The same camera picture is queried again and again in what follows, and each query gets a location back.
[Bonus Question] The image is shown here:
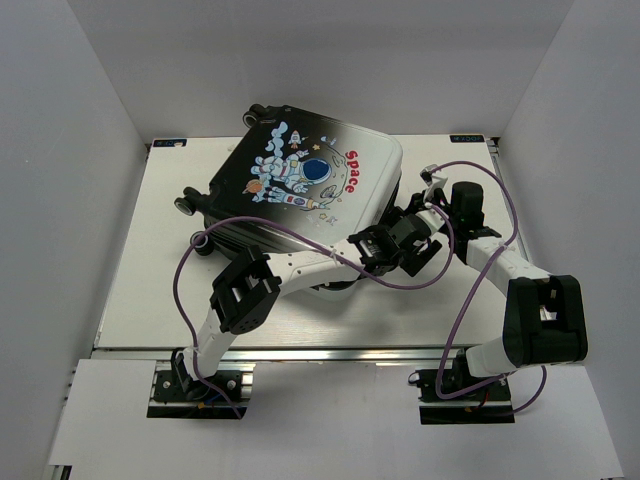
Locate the black suitcase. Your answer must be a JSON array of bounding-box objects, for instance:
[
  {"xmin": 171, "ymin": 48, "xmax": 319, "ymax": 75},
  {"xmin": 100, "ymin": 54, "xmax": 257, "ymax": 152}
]
[{"xmin": 173, "ymin": 103, "xmax": 405, "ymax": 302}]

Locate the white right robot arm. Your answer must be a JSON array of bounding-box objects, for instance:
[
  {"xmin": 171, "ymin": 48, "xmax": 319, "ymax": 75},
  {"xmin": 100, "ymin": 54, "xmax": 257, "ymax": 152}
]
[{"xmin": 406, "ymin": 182, "xmax": 588, "ymax": 399}]

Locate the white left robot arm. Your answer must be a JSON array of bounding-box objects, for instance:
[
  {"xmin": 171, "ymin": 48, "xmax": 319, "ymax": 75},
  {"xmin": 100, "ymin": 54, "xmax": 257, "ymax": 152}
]
[{"xmin": 172, "ymin": 209, "xmax": 447, "ymax": 399}]

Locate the blue label sticker right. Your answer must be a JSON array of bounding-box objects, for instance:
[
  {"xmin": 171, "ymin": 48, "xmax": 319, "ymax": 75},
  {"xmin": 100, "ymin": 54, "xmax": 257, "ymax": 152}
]
[{"xmin": 449, "ymin": 134, "xmax": 485, "ymax": 143}]

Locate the blue label sticker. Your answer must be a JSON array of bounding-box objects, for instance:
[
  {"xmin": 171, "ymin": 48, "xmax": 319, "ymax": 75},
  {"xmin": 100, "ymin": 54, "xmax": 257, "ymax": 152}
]
[
  {"xmin": 152, "ymin": 138, "xmax": 187, "ymax": 148},
  {"xmin": 449, "ymin": 134, "xmax": 485, "ymax": 143}
]

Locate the blue label sticker left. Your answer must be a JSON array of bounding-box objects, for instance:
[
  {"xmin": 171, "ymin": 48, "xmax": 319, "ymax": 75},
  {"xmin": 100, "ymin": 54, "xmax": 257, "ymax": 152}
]
[{"xmin": 152, "ymin": 138, "xmax": 187, "ymax": 148}]

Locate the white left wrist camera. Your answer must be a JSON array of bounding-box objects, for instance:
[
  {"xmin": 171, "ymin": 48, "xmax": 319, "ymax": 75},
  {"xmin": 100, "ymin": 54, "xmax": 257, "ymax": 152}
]
[{"xmin": 416, "ymin": 205, "xmax": 448, "ymax": 235}]

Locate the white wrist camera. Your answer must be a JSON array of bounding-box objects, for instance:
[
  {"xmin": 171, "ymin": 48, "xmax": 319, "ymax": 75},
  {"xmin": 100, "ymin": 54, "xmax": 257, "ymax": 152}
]
[
  {"xmin": 416, "ymin": 205, "xmax": 448, "ymax": 235},
  {"xmin": 420, "ymin": 165, "xmax": 448, "ymax": 202}
]

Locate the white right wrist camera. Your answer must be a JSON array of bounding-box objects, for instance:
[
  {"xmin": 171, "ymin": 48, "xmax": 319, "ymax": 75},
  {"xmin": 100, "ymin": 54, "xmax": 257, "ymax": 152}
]
[{"xmin": 420, "ymin": 165, "xmax": 448, "ymax": 202}]

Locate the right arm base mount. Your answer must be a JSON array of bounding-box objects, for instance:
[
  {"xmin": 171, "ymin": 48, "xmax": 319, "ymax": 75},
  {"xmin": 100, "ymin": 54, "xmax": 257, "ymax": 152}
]
[{"xmin": 408, "ymin": 350, "xmax": 515, "ymax": 426}]

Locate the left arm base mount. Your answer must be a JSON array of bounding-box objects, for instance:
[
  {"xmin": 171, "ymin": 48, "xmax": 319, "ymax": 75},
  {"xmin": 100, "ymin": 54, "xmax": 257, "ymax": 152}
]
[{"xmin": 147, "ymin": 348, "xmax": 253, "ymax": 420}]

